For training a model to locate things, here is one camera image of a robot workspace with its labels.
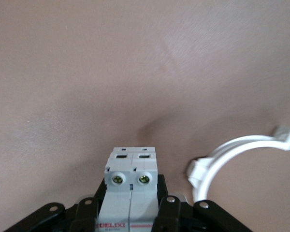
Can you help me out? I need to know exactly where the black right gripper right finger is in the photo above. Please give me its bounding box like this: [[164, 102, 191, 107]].
[[153, 174, 254, 232]]

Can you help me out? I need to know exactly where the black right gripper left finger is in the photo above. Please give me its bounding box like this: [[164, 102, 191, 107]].
[[3, 180, 106, 232]]

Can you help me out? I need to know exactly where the white red circuit breaker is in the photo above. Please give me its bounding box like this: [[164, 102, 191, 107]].
[[95, 146, 160, 232]]

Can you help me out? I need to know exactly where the small white pipe clamp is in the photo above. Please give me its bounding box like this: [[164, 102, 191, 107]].
[[185, 125, 290, 206]]

